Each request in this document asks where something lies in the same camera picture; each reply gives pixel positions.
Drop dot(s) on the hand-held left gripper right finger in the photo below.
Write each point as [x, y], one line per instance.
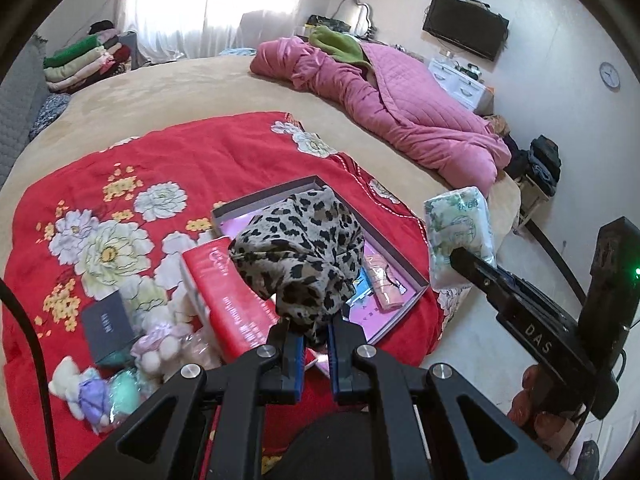
[334, 375]

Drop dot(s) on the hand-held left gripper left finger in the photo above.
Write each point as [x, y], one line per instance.
[299, 375]

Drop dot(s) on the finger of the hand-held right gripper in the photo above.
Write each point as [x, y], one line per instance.
[515, 282]
[475, 270]

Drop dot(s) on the green floral tissue pack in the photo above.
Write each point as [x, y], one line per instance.
[457, 220]

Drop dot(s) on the dark grey cardboard box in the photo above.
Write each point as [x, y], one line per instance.
[402, 312]

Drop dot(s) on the pink soft pack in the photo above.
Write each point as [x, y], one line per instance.
[387, 292]

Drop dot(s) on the leopard print scarf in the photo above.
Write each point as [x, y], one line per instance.
[300, 245]

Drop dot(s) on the person's right hand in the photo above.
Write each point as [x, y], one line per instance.
[537, 405]

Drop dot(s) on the red tissue pack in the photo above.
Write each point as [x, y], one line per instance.
[235, 300]

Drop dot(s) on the pile of dark bags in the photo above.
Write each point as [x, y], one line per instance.
[542, 165]

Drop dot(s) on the pale pink plush toy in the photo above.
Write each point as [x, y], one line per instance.
[157, 347]

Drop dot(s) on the pink quilt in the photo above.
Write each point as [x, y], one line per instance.
[425, 120]

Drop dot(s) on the white drawer cabinet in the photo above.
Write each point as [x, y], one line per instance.
[460, 85]

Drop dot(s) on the small dark box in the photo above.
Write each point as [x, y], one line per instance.
[107, 322]

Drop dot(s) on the white teddy bear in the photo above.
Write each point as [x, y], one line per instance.
[65, 375]

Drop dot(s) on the red floral blanket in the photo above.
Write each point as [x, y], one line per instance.
[200, 150]

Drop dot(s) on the green cloth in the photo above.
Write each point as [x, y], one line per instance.
[340, 42]

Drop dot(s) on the silver framed mirror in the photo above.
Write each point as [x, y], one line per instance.
[357, 15]

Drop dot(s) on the black yellow box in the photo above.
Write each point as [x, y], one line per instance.
[325, 21]

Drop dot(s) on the beige bed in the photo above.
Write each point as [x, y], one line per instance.
[175, 85]

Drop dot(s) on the blue patterned cloth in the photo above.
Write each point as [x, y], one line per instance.
[47, 110]

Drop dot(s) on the stack of folded clothes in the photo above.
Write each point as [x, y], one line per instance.
[85, 60]

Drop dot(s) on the white curtain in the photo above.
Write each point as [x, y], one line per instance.
[200, 5]

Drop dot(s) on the grey quilted cover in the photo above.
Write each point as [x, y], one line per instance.
[15, 110]

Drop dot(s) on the round wall clock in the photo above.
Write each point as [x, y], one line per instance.
[610, 76]

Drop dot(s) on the black wall television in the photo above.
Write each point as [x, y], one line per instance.
[465, 25]

